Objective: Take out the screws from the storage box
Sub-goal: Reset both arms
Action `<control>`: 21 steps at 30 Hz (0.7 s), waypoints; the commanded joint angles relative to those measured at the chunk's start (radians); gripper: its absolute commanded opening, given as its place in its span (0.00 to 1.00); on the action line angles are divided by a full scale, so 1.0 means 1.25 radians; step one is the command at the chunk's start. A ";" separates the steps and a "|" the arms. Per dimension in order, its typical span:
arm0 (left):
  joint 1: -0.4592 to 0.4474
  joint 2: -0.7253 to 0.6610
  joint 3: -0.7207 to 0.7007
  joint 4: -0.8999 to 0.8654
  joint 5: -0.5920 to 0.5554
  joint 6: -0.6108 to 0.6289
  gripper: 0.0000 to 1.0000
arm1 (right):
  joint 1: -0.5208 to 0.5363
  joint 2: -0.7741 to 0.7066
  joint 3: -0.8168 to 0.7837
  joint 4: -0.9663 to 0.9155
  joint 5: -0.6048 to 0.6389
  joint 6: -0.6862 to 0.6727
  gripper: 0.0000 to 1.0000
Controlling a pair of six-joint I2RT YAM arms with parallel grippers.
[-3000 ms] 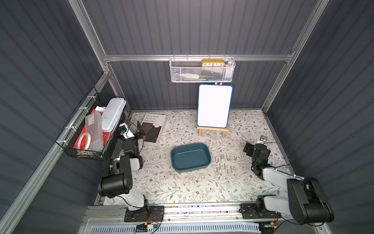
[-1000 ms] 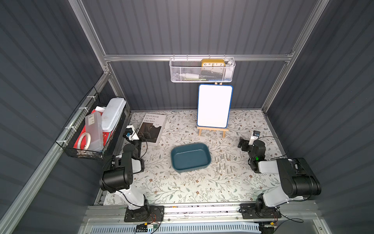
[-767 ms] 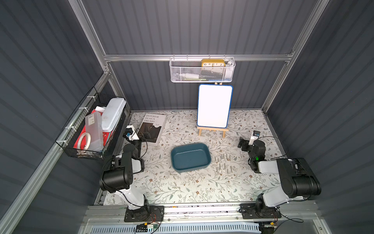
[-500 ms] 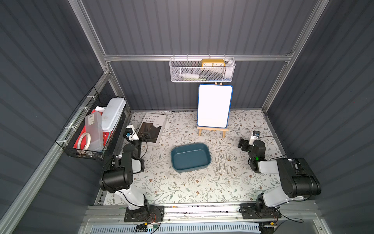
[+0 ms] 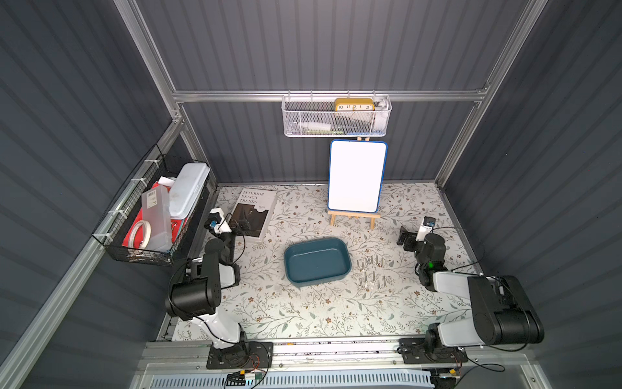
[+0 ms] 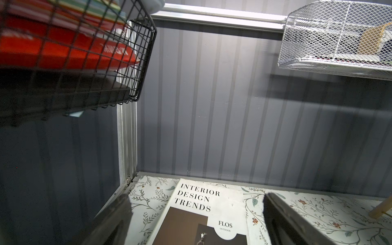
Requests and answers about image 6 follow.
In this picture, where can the red box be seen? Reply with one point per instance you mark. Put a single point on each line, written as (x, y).
(72, 35)

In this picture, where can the black wire wall basket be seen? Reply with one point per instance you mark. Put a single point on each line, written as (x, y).
(38, 94)

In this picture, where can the white wire mesh basket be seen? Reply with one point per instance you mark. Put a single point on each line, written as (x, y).
(324, 36)

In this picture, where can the wooden easel stand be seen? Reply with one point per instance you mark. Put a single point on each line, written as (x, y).
(381, 209)

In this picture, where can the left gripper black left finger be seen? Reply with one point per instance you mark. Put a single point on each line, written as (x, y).
(110, 227)

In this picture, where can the floral patterned table mat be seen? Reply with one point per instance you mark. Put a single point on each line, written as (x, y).
(343, 219)

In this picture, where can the interior design trends book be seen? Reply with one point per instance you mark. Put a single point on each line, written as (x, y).
(200, 213)

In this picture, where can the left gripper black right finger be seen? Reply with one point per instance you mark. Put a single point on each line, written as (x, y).
(287, 227)

